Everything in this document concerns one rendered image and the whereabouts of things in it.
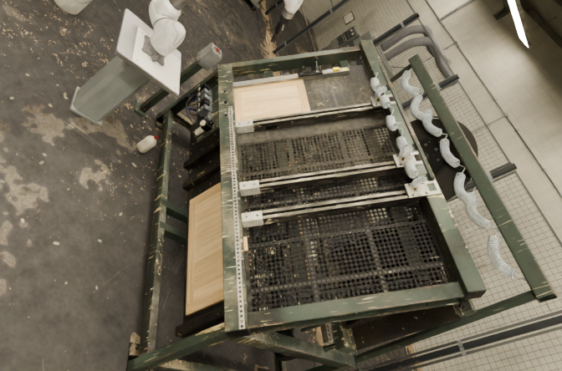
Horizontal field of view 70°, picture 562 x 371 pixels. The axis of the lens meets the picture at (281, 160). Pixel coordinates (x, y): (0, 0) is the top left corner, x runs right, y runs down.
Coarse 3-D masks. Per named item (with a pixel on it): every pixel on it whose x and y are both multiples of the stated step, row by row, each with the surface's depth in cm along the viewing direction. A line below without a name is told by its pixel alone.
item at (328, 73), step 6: (324, 72) 326; (330, 72) 325; (336, 72) 325; (342, 72) 325; (348, 72) 326; (270, 78) 326; (276, 78) 326; (282, 78) 325; (288, 78) 324; (294, 78) 324; (300, 78) 325; (306, 78) 326; (312, 78) 326; (318, 78) 327; (234, 84) 324; (240, 84) 324; (246, 84) 324; (252, 84) 324; (258, 84) 325
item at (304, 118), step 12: (336, 108) 293; (348, 108) 293; (360, 108) 291; (372, 108) 290; (252, 120) 292; (264, 120) 292; (276, 120) 290; (288, 120) 290; (300, 120) 291; (312, 120) 293; (324, 120) 294; (240, 132) 293
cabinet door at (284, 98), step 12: (264, 84) 325; (276, 84) 324; (288, 84) 322; (300, 84) 321; (240, 96) 318; (252, 96) 317; (264, 96) 316; (276, 96) 315; (288, 96) 314; (300, 96) 312; (240, 108) 309; (252, 108) 308; (264, 108) 307; (276, 108) 306; (288, 108) 305; (300, 108) 304; (240, 120) 300
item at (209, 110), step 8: (200, 88) 318; (208, 88) 318; (216, 88) 324; (200, 96) 309; (208, 96) 311; (216, 96) 317; (192, 104) 314; (200, 104) 305; (208, 104) 305; (216, 104) 311; (200, 112) 302; (208, 112) 305; (216, 112) 306; (200, 120) 315; (208, 120) 297; (216, 120) 300; (200, 128) 297; (208, 128) 295; (216, 128) 295; (200, 136) 303
